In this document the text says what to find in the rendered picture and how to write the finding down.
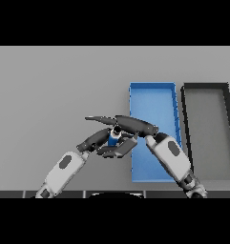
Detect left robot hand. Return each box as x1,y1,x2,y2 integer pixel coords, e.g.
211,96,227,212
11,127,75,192
75,127,139,159

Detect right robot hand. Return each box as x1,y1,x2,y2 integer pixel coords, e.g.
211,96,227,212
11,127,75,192
84,114,159,138

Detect blue pipe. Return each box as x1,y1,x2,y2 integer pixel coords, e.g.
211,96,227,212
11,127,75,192
107,125,124,148

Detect blue bin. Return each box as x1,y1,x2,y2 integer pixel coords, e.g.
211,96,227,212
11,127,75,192
129,82,182,183

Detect dark grey bin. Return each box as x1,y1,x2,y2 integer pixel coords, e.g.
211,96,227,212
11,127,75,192
180,82,230,181

